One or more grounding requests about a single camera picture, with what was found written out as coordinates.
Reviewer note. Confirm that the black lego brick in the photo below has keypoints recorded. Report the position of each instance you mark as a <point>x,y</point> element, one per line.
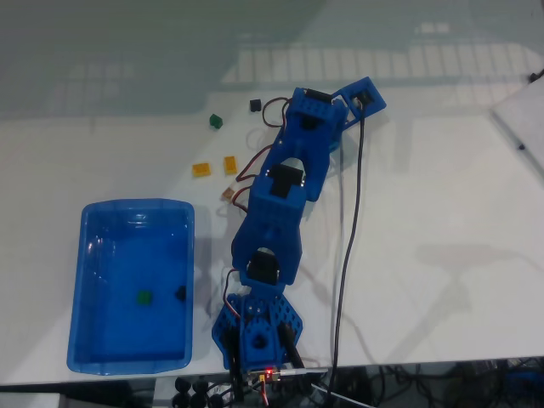
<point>255,105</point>
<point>182,293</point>

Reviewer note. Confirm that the motor controller board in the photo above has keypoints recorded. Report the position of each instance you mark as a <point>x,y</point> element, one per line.
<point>268,374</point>

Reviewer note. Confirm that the black camera module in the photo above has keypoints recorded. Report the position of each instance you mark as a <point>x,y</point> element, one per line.
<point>362,100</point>

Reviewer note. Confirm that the yellow lego brick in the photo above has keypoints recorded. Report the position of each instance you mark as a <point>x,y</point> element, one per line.
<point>201,169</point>
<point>230,166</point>

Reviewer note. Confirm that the tan lego brick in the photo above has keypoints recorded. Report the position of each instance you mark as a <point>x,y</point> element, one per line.
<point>228,194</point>

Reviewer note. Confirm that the blue plastic bin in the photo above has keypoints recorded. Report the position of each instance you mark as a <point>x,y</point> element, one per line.
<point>127,340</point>

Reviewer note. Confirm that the white board panel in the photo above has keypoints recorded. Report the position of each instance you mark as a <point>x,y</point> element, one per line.
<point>527,115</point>

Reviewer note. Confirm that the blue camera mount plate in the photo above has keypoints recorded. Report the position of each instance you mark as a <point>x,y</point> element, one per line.
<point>376,102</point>

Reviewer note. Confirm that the green lego brick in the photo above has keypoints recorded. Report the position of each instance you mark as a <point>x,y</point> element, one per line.
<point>215,121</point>
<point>143,297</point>

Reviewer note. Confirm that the blue object under table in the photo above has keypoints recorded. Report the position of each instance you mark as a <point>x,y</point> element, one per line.
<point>525,378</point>

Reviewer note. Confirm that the black clamp knob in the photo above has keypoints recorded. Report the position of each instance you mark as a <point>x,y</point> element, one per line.
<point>182,386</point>
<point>199,387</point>

